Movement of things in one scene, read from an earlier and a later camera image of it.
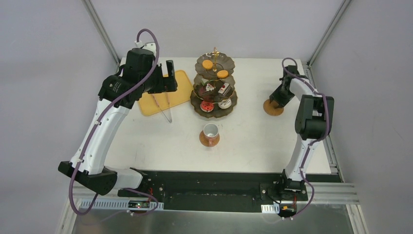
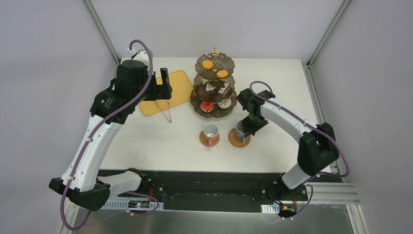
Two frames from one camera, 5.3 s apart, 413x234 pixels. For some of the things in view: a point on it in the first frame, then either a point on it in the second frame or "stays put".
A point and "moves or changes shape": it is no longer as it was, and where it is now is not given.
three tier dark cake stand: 214,96 stays put
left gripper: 166,80 → 162,86
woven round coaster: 272,108 moves or changes shape
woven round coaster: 204,141 stays put
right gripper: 279,96 → 251,126
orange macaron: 207,64 stays put
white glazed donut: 225,104 stays put
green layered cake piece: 204,81 stays put
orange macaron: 222,74 stays put
